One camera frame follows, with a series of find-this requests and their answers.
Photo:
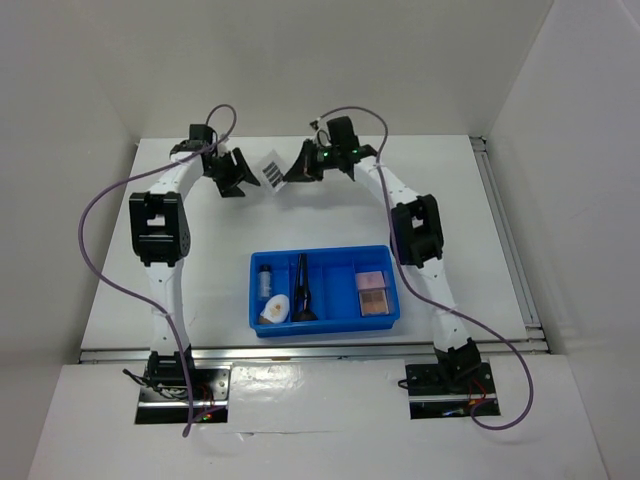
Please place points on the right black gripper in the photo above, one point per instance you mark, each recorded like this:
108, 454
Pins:
305, 170

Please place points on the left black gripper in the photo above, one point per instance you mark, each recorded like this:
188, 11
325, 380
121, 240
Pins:
241, 163

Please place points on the clear eyeshadow swatch card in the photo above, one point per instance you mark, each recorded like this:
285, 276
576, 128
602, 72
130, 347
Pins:
270, 172

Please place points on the clear bottle black cap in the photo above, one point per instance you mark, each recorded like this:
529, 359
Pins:
264, 282

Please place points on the pink square compact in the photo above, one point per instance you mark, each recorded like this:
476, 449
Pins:
370, 280

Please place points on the thin black makeup brush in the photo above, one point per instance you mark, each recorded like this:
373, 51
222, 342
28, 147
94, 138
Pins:
302, 291

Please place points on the white oval compact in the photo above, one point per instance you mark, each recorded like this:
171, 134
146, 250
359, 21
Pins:
275, 311

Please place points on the large black powder brush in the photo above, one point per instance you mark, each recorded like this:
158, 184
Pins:
304, 315

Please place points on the brown eyeshadow palette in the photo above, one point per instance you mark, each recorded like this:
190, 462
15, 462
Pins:
375, 302

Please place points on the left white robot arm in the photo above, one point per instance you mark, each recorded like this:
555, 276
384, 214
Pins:
161, 239

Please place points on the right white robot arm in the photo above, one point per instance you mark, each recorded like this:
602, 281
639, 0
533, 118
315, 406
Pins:
416, 234

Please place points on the blue plastic divided tray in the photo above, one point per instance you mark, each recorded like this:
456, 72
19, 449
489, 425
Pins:
335, 298

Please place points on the front aluminium rail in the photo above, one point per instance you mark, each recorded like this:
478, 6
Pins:
270, 353

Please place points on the aluminium rail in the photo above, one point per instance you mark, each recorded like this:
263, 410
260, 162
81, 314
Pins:
536, 342
270, 353

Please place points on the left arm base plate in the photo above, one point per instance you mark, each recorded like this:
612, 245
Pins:
166, 405

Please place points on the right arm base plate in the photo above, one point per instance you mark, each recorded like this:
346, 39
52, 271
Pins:
430, 396

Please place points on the right side aluminium rail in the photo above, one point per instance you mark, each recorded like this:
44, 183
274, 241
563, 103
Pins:
536, 342

